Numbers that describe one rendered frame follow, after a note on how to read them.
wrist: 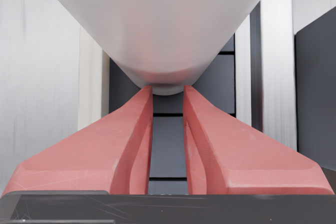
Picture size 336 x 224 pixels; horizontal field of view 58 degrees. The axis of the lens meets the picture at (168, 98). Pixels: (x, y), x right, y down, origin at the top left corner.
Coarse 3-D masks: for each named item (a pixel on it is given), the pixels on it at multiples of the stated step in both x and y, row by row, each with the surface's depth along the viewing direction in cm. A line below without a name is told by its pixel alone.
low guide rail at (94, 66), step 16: (80, 32) 15; (80, 48) 15; (96, 48) 15; (80, 64) 15; (96, 64) 15; (80, 80) 15; (96, 80) 15; (80, 96) 15; (96, 96) 15; (80, 112) 15; (96, 112) 15; (80, 128) 15
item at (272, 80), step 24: (264, 0) 10; (288, 0) 10; (264, 24) 10; (288, 24) 10; (264, 48) 10; (288, 48) 10; (264, 72) 10; (288, 72) 10; (264, 96) 10; (288, 96) 10; (264, 120) 10; (288, 120) 10; (288, 144) 10
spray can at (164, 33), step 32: (64, 0) 5; (96, 0) 4; (128, 0) 4; (160, 0) 4; (192, 0) 4; (224, 0) 4; (256, 0) 5; (96, 32) 6; (128, 32) 5; (160, 32) 5; (192, 32) 5; (224, 32) 6; (128, 64) 9; (160, 64) 8; (192, 64) 9
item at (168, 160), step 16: (224, 48) 19; (112, 64) 19; (224, 64) 19; (112, 80) 19; (128, 80) 19; (208, 80) 19; (224, 80) 19; (112, 96) 18; (128, 96) 18; (160, 96) 18; (176, 96) 18; (208, 96) 18; (224, 96) 18; (160, 112) 18; (176, 112) 18; (160, 128) 18; (176, 128) 18; (160, 144) 18; (176, 144) 18; (160, 160) 18; (176, 160) 18; (160, 176) 18; (176, 176) 18; (160, 192) 18; (176, 192) 18
